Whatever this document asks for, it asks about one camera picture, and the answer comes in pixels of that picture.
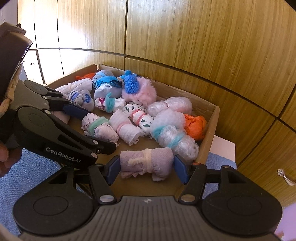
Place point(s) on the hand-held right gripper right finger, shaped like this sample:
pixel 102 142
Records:
pixel 181 169

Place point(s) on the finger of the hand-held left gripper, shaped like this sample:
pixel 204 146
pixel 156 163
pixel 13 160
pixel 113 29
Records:
pixel 76 110
pixel 104 146

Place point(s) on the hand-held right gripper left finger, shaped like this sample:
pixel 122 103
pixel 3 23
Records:
pixel 113 169

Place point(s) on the pale grey sock ball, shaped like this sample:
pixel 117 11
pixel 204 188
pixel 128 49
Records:
pixel 79 97

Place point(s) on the dark-spotted roll green tie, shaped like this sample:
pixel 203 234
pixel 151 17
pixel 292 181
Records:
pixel 101 132

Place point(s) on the pale lilac roll white tie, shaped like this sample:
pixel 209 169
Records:
pixel 74 88

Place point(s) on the lilac mesh roll white tie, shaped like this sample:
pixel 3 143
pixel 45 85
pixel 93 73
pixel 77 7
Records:
pixel 159 160

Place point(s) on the red-spotted roll teal tie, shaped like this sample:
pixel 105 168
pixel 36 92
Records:
pixel 101 103

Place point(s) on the bubble wrap roll teal ties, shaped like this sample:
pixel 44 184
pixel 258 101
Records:
pixel 178 141

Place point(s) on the white sock roll pink tie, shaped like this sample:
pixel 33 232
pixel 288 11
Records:
pixel 126 127

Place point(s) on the orange plastic bag bundle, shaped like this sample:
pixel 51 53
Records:
pixel 195 126
pixel 86 76

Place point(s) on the blue and white sock bundle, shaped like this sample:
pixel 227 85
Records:
pixel 107 91

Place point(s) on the grey roll blue tie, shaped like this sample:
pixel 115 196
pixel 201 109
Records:
pixel 103 74

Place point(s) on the brown cardboard box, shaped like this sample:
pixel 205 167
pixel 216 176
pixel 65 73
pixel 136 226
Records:
pixel 208 129

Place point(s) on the green-spotted roll pink tie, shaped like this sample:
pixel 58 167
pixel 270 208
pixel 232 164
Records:
pixel 148 121

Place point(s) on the plain bubble wrap bundle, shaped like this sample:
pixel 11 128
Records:
pixel 166 120

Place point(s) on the blue knitted mini hat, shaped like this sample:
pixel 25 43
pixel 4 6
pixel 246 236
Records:
pixel 130 83

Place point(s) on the bubble wrap roll lilac tie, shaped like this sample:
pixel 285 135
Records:
pixel 178 105

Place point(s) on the pink fluffy ball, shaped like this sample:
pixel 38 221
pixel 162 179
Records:
pixel 145 92

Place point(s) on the person's left hand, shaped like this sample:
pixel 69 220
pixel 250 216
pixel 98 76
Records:
pixel 5 157

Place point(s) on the pale pink cloth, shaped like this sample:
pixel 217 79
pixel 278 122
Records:
pixel 61 117

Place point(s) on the cream braided cloth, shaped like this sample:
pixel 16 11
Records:
pixel 12 88

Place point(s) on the blue towel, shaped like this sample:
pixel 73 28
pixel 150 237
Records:
pixel 34 180

